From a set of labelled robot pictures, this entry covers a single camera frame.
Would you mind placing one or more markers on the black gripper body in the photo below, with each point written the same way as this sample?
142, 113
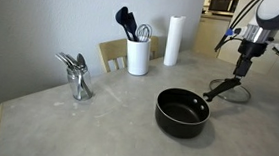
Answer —
252, 48

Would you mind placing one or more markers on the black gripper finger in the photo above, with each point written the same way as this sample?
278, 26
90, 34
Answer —
248, 66
238, 69

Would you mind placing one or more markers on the glass lid with black knob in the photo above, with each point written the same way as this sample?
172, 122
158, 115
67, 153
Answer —
240, 96

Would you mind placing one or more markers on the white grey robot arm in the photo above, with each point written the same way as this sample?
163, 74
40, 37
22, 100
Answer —
278, 12

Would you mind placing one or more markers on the beige counter cabinet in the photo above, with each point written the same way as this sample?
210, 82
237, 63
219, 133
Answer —
209, 35

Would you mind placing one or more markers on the steel microwave oven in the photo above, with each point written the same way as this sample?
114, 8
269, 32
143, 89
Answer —
222, 5

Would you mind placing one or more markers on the white paper towel roll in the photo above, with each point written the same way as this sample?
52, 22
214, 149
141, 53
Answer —
174, 40

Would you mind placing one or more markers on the white utensil holder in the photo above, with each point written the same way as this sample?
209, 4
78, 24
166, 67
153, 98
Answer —
137, 58

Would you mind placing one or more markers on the metal whisk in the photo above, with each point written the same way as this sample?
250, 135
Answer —
144, 31

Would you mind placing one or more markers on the black spatula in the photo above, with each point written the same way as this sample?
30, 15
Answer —
132, 22

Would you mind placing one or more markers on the wooden chair behind table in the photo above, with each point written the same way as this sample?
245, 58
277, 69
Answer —
113, 49

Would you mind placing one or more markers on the black ladle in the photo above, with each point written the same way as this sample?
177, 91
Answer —
121, 15

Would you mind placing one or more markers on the glass jar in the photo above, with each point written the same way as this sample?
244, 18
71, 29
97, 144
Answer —
78, 86

